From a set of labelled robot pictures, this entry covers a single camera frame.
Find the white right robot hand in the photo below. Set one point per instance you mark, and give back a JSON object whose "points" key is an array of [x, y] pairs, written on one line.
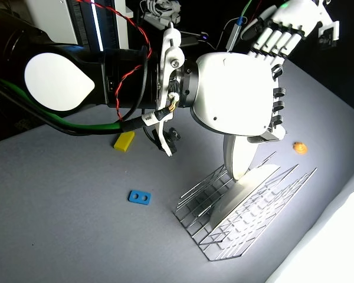
{"points": [[233, 91]]}

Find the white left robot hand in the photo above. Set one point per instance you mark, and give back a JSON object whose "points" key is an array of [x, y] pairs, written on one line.
{"points": [[298, 14]]}

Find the white plate with dark rim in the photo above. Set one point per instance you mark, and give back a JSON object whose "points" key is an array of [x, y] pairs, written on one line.
{"points": [[239, 159]]}

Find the white plate with fingerprint smudge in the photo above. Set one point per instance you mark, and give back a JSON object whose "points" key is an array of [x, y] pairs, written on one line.
{"points": [[239, 197]]}

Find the orange swirl cookie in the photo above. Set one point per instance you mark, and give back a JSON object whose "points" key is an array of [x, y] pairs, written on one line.
{"points": [[300, 148]]}

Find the white power strip with plugs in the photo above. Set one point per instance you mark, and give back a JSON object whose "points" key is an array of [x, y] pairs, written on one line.
{"points": [[162, 19]]}

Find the yellow rectangular block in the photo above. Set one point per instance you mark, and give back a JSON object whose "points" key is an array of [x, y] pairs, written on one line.
{"points": [[122, 143]]}

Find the blue block with two holes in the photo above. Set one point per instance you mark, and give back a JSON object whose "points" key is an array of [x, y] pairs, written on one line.
{"points": [[140, 201]]}

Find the white robot column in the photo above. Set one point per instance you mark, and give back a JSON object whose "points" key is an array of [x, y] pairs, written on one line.
{"points": [[53, 23]]}

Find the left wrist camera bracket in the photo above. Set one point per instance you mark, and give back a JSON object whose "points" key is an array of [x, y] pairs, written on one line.
{"points": [[330, 32]]}

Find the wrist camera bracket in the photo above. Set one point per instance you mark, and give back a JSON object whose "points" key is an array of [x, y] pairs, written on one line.
{"points": [[330, 32], [168, 53]]}

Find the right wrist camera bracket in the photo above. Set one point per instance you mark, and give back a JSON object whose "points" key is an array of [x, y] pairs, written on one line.
{"points": [[168, 53]]}

